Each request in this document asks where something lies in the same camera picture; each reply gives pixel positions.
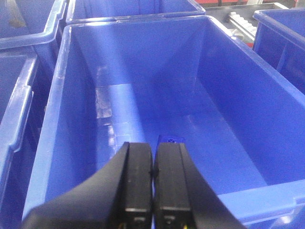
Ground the blue bin rear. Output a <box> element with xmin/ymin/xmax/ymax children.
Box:
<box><xmin>66</xmin><ymin>0</ymin><xmax>205</xmax><ymax>24</ymax></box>

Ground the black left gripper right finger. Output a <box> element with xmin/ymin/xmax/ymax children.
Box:
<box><xmin>154</xmin><ymin>143</ymin><xmax>244</xmax><ymax>229</ymax></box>

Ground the white roller conveyor track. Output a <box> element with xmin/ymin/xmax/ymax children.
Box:
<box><xmin>228</xmin><ymin>11</ymin><xmax>257</xmax><ymax>42</ymax></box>

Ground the large blue target bin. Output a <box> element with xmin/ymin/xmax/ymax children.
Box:
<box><xmin>23</xmin><ymin>16</ymin><xmax>305</xmax><ymax>229</ymax></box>

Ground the blue bottle-shaped part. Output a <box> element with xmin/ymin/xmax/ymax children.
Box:
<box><xmin>156</xmin><ymin>135</ymin><xmax>185</xmax><ymax>152</ymax></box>

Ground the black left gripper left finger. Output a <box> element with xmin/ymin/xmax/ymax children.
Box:
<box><xmin>21</xmin><ymin>142</ymin><xmax>153</xmax><ymax>229</ymax></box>

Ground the blue bin neighbour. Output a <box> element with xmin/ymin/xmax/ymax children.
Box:
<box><xmin>254</xmin><ymin>8</ymin><xmax>305</xmax><ymax>93</ymax></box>
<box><xmin>0</xmin><ymin>52</ymin><xmax>39</xmax><ymax>229</ymax></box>

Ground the blue bin left neighbour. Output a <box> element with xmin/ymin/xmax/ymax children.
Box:
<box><xmin>0</xmin><ymin>52</ymin><xmax>39</xmax><ymax>229</ymax></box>

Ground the blue bin upper left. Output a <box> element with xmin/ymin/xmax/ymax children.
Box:
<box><xmin>0</xmin><ymin>0</ymin><xmax>68</xmax><ymax>73</ymax></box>

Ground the blue bin right neighbour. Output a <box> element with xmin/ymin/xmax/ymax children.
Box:
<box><xmin>254</xmin><ymin>8</ymin><xmax>305</xmax><ymax>93</ymax></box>

